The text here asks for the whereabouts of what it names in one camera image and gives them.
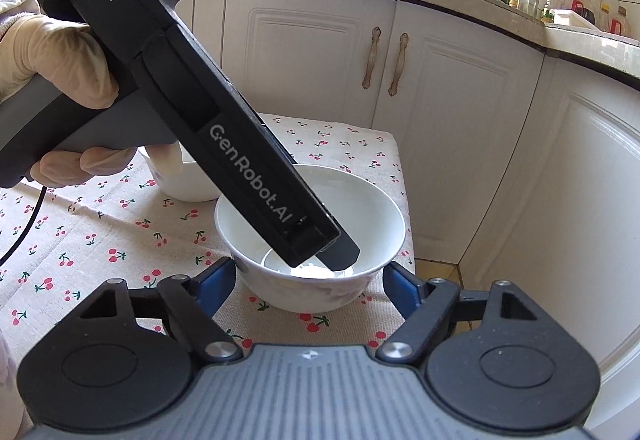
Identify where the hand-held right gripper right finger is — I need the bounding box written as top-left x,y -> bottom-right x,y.
375,261 -> 548,366

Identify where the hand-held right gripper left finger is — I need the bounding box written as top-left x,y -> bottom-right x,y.
75,256 -> 242,366

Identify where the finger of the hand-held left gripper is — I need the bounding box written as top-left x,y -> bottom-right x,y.
316,232 -> 362,272

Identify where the white faint-print bowl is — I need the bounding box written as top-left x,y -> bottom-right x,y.
214,164 -> 407,313

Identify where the person's left forearm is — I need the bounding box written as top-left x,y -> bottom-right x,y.
0,0 -> 42,40

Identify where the person's left hand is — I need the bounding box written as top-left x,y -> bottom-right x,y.
0,15 -> 182,186

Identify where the white ceramic bowl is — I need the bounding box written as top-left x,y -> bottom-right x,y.
137,144 -> 224,202

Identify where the cherry-print tablecloth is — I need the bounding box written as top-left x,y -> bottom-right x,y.
0,112 -> 414,357

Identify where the white kitchen cabinet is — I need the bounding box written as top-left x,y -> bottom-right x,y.
175,0 -> 640,431

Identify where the person's body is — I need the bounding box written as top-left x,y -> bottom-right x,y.
0,327 -> 28,440

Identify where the white plastic tray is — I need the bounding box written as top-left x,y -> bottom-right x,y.
552,9 -> 601,29

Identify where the red-brown sauce bottle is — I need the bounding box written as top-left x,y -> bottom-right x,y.
571,0 -> 597,26

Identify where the orange-label bottle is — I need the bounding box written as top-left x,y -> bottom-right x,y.
610,6 -> 630,37

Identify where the bronze cabinet handle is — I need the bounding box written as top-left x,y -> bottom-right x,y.
388,33 -> 410,97
362,26 -> 384,90

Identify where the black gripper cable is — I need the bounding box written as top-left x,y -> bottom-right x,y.
0,185 -> 47,267

